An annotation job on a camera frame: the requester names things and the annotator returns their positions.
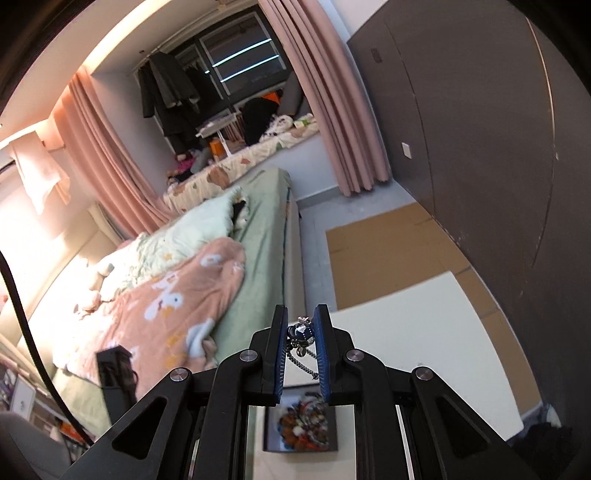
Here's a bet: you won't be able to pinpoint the window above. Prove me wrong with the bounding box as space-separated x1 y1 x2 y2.
134 25 305 153

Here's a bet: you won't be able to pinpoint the brown wooden bead bracelet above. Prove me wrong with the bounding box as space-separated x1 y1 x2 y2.
279 411 324 446

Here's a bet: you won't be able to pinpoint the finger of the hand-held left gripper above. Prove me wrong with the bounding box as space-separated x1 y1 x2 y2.
95 348 138 418

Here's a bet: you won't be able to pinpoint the small white rack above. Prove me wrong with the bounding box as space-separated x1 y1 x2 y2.
196 113 243 144

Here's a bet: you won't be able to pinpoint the black bag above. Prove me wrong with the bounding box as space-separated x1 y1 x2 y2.
242 95 282 144

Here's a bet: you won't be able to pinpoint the grey pillow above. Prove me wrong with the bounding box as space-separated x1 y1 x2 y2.
279 80 305 116

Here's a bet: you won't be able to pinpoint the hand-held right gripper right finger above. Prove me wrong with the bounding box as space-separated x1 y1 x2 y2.
313 303 543 480

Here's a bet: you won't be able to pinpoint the black jewelry box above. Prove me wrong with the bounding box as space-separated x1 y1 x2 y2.
262 388 340 453

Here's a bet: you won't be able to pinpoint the white low table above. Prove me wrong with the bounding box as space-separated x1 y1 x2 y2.
247 271 525 480

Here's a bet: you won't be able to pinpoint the pink curtain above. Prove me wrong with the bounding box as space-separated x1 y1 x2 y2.
51 67 185 241
259 0 393 197

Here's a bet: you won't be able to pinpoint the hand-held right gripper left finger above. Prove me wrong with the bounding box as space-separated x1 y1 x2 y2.
60 304 291 480

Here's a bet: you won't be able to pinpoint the pale green quilt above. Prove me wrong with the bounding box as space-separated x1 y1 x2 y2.
97 187 252 296

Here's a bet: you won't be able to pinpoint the brown wardrobe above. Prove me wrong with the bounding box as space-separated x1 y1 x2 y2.
346 0 591 416

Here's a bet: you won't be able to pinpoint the hanging pink towel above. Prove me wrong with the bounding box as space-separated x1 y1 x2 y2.
9 131 63 213

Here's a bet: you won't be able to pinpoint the silver charm bracelet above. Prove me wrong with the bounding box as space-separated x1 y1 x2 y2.
286 315 321 381

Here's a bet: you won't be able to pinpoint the green bed sheet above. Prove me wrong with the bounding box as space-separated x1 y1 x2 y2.
55 167 291 407

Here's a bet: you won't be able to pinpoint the floral window seat cushion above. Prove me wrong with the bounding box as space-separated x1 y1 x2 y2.
164 122 321 213

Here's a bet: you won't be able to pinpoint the hanging dark coats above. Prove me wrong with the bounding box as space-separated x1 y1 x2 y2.
139 50 201 137

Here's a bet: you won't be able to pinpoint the pink duck print blanket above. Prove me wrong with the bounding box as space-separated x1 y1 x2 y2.
51 237 247 370

